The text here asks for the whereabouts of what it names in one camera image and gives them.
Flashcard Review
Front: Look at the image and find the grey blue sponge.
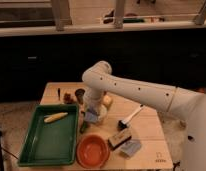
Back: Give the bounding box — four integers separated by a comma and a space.
120, 139, 141, 157

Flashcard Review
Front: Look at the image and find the small brown toy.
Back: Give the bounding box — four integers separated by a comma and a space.
63, 93, 74, 104

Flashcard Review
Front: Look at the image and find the wooden table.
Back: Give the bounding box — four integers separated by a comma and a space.
18, 83, 172, 171

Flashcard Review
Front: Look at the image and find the green plastic tray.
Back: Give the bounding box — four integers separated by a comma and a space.
18, 104, 79, 167

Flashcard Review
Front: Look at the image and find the black pen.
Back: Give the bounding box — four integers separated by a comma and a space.
57, 88, 60, 101

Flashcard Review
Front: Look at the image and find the wooden block eraser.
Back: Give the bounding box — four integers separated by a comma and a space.
108, 129, 132, 150

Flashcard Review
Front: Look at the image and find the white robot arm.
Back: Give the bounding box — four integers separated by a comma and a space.
82, 61, 206, 171

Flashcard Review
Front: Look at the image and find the green cucumber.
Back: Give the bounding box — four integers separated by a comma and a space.
79, 111, 88, 134

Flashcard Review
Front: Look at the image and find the orange bowl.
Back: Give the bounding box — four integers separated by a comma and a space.
76, 135, 110, 169

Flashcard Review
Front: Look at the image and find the yellow fruit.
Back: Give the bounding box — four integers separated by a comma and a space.
103, 95, 113, 108

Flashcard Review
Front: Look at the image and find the dark metal cup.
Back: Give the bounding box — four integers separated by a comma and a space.
75, 88, 85, 104

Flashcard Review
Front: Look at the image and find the white cup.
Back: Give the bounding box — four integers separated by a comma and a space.
98, 105, 107, 122

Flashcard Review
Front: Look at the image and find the yellow corn cob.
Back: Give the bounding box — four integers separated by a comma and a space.
44, 112, 68, 123

